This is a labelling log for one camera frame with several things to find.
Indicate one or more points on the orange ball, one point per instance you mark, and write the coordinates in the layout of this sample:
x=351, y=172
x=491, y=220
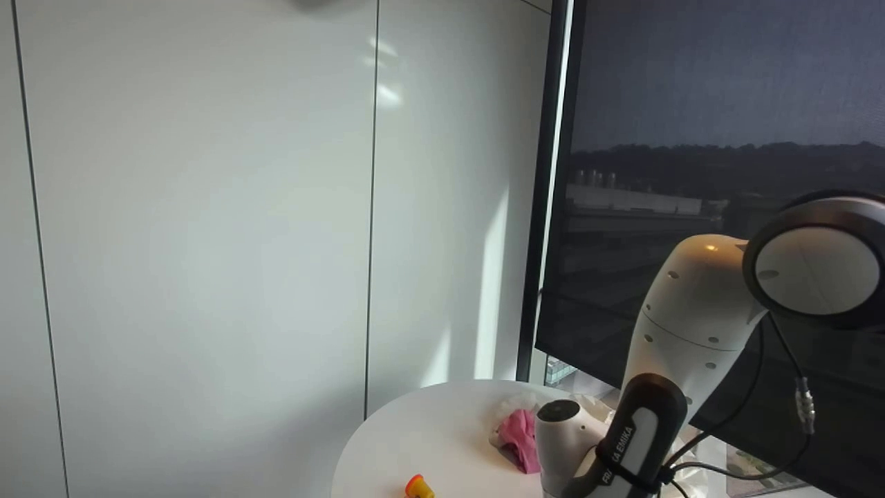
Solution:
x=419, y=486

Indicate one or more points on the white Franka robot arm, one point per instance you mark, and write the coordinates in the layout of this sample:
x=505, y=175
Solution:
x=701, y=314

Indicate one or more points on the pink cloth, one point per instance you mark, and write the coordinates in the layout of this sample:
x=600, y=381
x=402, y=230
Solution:
x=521, y=442

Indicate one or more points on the black window frame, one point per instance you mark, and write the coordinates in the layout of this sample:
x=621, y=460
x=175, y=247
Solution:
x=549, y=183

